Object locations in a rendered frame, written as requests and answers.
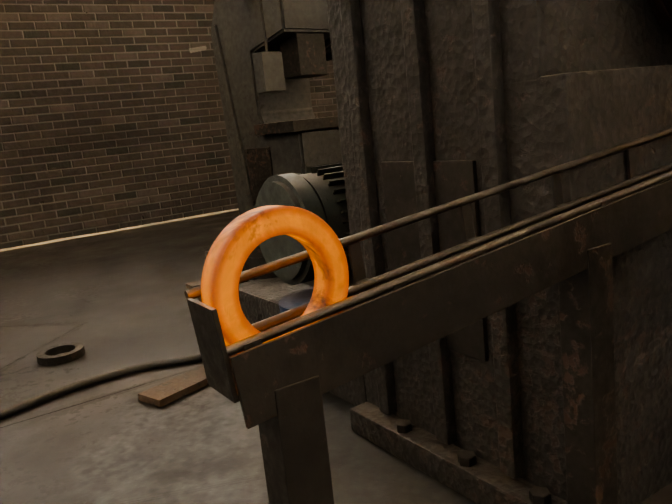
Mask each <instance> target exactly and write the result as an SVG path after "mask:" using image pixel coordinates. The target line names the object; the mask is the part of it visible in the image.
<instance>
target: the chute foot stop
mask: <svg viewBox="0 0 672 504"><path fill-rule="evenodd" d="M187 303H188V307H189V311H190V315H191V319H192V322H193V326H194V330H195V334H196V338H197V342H198V346H199V350H200V354H201V358H202V362H203V366H204V370H205V374H206V378H207V381H208V385H209V386H211V387H212V388H214V389H215V390H216V391H218V392H219V393H221V394H222V395H223V396H225V397H226V398H228V399H229V400H231V401H232V402H233V403H237V402H239V399H238V395H237V390H236V386H235V382H234V378H233V374H232V370H231V366H230V362H229V358H228V353H227V349H226V345H225V341H224V337H223V333H222V329H221V325H220V321H219V316H218V312H217V309H216V308H214V307H211V306H209V305H207V304H205V303H202V302H200V301H198V300H196V299H193V298H188V299H187Z"/></svg>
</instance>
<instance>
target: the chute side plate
mask: <svg viewBox="0 0 672 504"><path fill-rule="evenodd" d="M671 229H672V178H671V179H668V180H666V181H663V182H661V183H658V184H656V185H654V186H651V187H649V188H646V189H644V190H641V191H639V192H636V193H634V194H631V195H629V196H626V197H624V198H621V199H619V200H616V201H614V202H611V203H609V204H607V205H604V206H602V207H599V208H597V209H594V210H592V211H589V212H587V213H584V214H582V215H579V216H577V217H574V218H572V219H569V220H567V221H564V222H562V223H560V224H557V225H555V226H552V227H550V228H547V229H545V230H542V231H540V232H537V233H535V234H532V235H530V236H527V237H525V238H522V239H520V240H517V241H515V242H513V243H510V244H508V245H505V246H503V247H500V248H498V249H495V250H493V251H490V252H488V253H485V254H483V255H480V256H478V257H475V258H473V259H470V260H468V261H466V262H463V263H461V264H458V265H456V266H453V267H451V268H448V269H446V270H443V271H441V272H438V273H436V274H433V275H431V276H428V277H426V278H423V279H421V280H419V281H416V282H414V283H411V284H409V285H406V286H404V287H401V288H399V289H396V290H394V291H391V292H389V293H386V294H384V295H381V296H379V297H376V298H374V299H372V300H369V301H367V302H364V303H362V304H359V305H357V306H354V307H352V308H349V309H347V310H344V311H342V312H339V313H337V314H334V315H332V316H329V317H327V318H325V319H322V320H320V321H317V322H315V323H312V324H310V325H307V326H305V327H302V328H300V329H297V330H295V331H292V332H290V333H287V334H285V335H282V336H280V337H278V338H275V339H273V340H270V341H268V342H265V343H263V344H260V345H258V346H255V347H253V348H250V349H248V350H245V351H243V352H240V353H238V354H235V355H233V356H231V357H229V359H230V363H231V367H232V371H233V375H234V379H235V383H236V388H237V392H238V396H239V400H240V404H241V408H242V412H243V416H244V420H245V425H246V428H247V429H250V428H252V427H254V426H256V425H258V424H260V423H263V422H265V421H267V420H269V419H271V418H273V417H275V416H277V409H276V401H275V393H274V392H275V390H276V389H279V388H282V387H285V386H288V385H291V384H294V383H297V382H300V381H303V380H306V379H308V378H311V377H314V376H317V375H318V376H319V377H320V384H321V393H322V394H324V393H326V392H328V391H330V390H332V389H334V388H337V387H339V386H341V385H343V384H345V383H347V382H349V381H351V380H354V379H356V378H358V377H360V376H362V375H364V374H366V373H368V372H370V371H373V370H375V369H377V368H379V367H381V366H383V365H385V364H387V363H389V362H392V361H394V360H396V359H398V358H400V357H402V356H404V355H406V354H408V353H411V352H413V351H415V350H417V349H419V348H421V347H423V346H425V345H428V344H430V343H432V342H434V341H436V340H438V339H440V338H442V337H444V336H447V335H449V334H451V333H453V332H455V331H457V330H459V329H461V328H463V327H466V326H468V325H470V324H472V323H474V322H476V321H478V320H480V319H482V318H485V317H487V316H489V315H491V314H493V313H495V312H497V311H499V310H502V309H504V308H506V307H508V306H510V305H512V304H514V303H516V302H518V301H521V300H523V299H525V298H527V297H529V296H531V295H533V294H535V293H537V292H540V291H542V290H544V289H546V288H548V287H550V286H552V285H554V284H556V283H559V282H561V281H563V280H565V279H567V278H569V277H571V276H573V275H576V274H578V273H580V272H582V271H584V270H586V269H588V253H587V251H588V249H591V248H594V247H597V246H601V245H604V244H607V243H611V244H612V257H614V256H616V255H618V254H620V253H622V252H624V251H626V250H628V249H631V248H633V247H635V246H637V245H639V244H641V243H643V242H645V241H647V240H650V239H652V238H654V237H656V236H658V235H660V234H662V233H664V232H666V231H669V230H671Z"/></svg>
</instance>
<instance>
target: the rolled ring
mask: <svg viewBox="0 0 672 504"><path fill-rule="evenodd" d="M278 235H288V236H290V237H292V238H294V239H296V240H297V241H298V242H300V243H301V244H302V245H303V246H304V248H305V249H306V250H307V252H308V254H309V256H310V258H311V261H312V264H313V268H314V289H313V293H312V297H311V299H310V302H309V304H308V306H307V308H306V310H305V311H304V313H303V314H302V315H301V316H303V315H306V314H308V313H311V312H313V311H316V310H318V309H321V308H323V307H326V306H328V305H331V304H334V303H336V302H339V301H341V300H344V299H346V298H347V295H348V288H349V270H348V263H347V258H346V255H345V251H344V249H343V246H342V244H341V242H340V240H339V238H338V237H337V235H336V233H335V232H334V231H333V229H332V228H331V227H330V226H329V225H328V224H327V223H326V222H325V221H324V220H323V219H322V218H320V217H319V216H317V215H316V214H314V213H312V212H310V211H308V210H306V209H303V208H299V207H294V206H282V205H268V206H261V207H257V208H254V209H252V210H249V211H247V212H245V213H243V214H241V215H240V216H238V217H237V218H235V219H234V220H233V221H232V222H230V223H229V224H228V225H227V226H226V227H225V228H224V229H223V230H222V232H221V233H220V234H219V235H218V237H217V238H216V240H215V241H214V243H213V245H212V246H211V248H210V250H209V253H208V255H207V257H206V260H205V263H204V267H203V272H202V278H201V298H202V303H205V304H207V305H209V306H211V307H214V308H216V309H217V312H218V316H219V321H220V325H221V329H222V333H223V337H224V341H225V345H226V346H227V345H229V344H232V343H234V342H237V341H240V340H242V339H245V338H247V337H250V336H252V335H255V334H257V333H260V331H258V330H257V329H256V328H254V327H253V326H252V325H251V324H250V323H249V321H248V320H247V319H246V317H245V315H244V313H243V311H242V309H241V305H240V301H239V280H240V275H241V272H242V269H243V266H244V264H245V262H246V260H247V258H248V257H249V255H250V254H251V253H252V251H253V250H254V249H255V248H256V247H257V246H258V245H259V244H261V243H262V242H264V241H265V240H267V239H269V238H271V237H274V236H278Z"/></svg>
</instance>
